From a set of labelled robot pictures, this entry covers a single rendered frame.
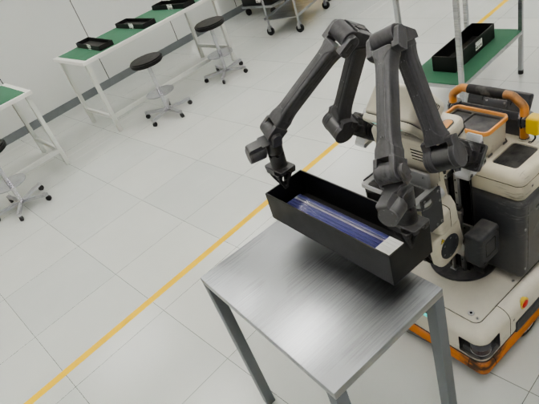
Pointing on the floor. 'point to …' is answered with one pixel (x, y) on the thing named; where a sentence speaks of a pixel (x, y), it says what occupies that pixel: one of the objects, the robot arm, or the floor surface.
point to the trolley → (293, 9)
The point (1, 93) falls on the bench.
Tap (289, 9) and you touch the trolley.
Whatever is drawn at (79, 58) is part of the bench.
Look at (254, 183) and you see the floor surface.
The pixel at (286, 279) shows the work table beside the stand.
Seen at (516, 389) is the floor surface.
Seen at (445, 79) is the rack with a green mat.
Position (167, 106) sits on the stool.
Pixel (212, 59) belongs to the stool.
